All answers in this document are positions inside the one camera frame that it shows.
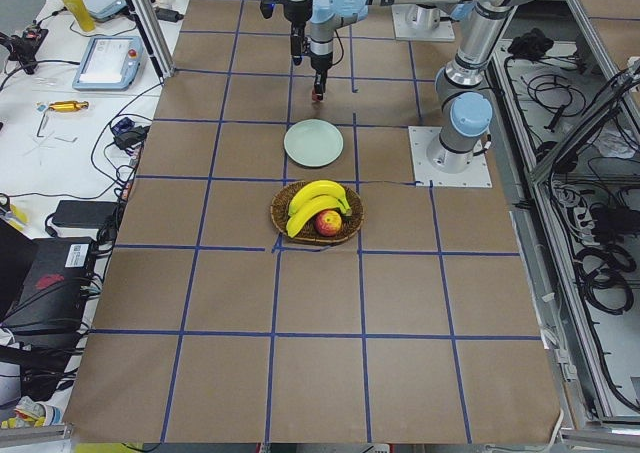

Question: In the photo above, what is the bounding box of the yellow drink bottle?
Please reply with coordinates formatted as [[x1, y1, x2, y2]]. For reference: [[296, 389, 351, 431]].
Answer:
[[61, 0, 96, 33]]

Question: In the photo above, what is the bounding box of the far teach pendant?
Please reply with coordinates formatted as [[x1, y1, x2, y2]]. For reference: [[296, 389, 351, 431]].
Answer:
[[83, 0, 127, 22]]

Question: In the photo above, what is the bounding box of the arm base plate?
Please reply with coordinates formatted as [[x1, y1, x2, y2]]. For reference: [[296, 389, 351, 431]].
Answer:
[[408, 126, 492, 188], [392, 4, 455, 43]]

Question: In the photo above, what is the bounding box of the teach pendant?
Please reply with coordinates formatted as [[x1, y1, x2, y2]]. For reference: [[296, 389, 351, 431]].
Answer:
[[83, 0, 127, 22], [72, 36, 144, 91]]

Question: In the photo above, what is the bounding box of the brown wicker basket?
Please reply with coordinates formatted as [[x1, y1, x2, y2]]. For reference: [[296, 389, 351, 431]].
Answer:
[[270, 181, 364, 246]]

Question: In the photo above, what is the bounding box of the red yellow apple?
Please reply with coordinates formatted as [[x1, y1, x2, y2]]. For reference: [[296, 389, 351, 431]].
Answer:
[[314, 210, 343, 237]]

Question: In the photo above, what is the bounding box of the aluminium frame post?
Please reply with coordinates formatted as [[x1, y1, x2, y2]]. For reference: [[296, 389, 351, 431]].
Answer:
[[125, 0, 174, 80]]

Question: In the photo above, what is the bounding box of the yellow banana bunch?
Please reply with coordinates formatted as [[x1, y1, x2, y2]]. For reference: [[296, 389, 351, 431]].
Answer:
[[286, 180, 351, 238]]

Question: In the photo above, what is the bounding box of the pale green plate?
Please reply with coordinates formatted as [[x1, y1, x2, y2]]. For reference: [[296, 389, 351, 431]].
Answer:
[[284, 119, 344, 168]]

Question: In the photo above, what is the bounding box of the black power adapter brick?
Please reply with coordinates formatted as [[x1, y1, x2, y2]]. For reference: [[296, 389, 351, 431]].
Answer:
[[45, 200, 117, 237]]

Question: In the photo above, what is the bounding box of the gold metal cylinder tool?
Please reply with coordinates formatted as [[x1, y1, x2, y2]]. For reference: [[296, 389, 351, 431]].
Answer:
[[47, 100, 89, 113]]

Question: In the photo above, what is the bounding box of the near teach pendant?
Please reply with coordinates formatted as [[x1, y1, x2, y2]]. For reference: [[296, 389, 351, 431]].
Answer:
[[72, 36, 144, 91]]

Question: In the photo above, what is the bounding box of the black laptop computer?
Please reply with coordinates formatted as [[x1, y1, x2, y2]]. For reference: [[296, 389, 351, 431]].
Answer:
[[1, 222, 97, 334]]

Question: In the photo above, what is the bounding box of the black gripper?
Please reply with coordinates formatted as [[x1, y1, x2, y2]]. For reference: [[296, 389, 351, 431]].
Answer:
[[312, 63, 330, 93], [290, 22, 307, 66]]

